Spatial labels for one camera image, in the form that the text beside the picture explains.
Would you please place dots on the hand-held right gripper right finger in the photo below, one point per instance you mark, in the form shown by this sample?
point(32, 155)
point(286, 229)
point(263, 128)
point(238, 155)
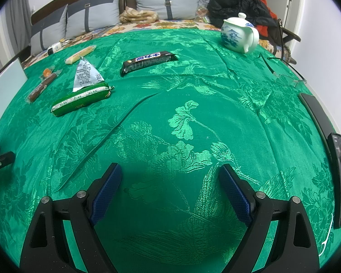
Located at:
point(235, 196)

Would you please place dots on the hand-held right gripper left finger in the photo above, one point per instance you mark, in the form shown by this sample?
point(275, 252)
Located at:
point(105, 196)

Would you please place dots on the white cardboard box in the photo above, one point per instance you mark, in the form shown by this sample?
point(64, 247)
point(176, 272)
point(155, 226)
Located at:
point(5, 76)

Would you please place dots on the yellow cake bar packet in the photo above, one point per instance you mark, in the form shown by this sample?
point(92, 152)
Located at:
point(81, 54)

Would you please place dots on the black chocolate bar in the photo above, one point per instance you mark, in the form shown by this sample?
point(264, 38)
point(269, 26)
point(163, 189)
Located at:
point(147, 61)

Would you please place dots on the brown stick snack packet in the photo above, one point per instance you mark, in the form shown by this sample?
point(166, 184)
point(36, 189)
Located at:
point(41, 88)

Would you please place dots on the green floral tablecloth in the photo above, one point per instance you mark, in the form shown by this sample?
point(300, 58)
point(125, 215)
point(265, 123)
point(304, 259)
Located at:
point(170, 136)

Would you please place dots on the small round cake packet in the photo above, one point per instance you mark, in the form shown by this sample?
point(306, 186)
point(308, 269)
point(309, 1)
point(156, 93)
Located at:
point(47, 72)

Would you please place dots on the green sausage packet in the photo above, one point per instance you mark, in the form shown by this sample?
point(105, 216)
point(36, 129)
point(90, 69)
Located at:
point(79, 99)

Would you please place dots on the white charger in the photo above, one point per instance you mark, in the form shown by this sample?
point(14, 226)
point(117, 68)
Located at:
point(52, 49)

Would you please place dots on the silver triangular snack packet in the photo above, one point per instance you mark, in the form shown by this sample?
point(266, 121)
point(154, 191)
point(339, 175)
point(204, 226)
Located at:
point(83, 75)

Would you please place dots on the clear eyeglasses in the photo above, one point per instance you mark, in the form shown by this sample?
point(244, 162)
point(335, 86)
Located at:
point(294, 83)

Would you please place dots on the grey curtain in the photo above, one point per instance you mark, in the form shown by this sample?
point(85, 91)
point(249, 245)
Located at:
point(17, 14)

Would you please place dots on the white blue teapot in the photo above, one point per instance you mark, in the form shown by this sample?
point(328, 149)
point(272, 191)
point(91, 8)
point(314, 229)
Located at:
point(235, 34)

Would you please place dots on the dark wooden chair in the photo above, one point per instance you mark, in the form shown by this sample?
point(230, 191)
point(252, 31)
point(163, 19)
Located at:
point(289, 35)

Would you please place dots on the beige folded blanket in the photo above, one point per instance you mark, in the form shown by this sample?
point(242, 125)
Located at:
point(137, 15)

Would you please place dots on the floral bedsheet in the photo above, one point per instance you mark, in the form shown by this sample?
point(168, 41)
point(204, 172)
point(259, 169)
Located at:
point(170, 24)

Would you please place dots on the clear plastic bag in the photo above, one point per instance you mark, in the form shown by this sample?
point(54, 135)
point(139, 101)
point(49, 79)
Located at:
point(203, 10)

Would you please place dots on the black jacket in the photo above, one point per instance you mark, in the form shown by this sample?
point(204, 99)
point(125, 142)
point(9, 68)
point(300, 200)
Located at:
point(230, 2)

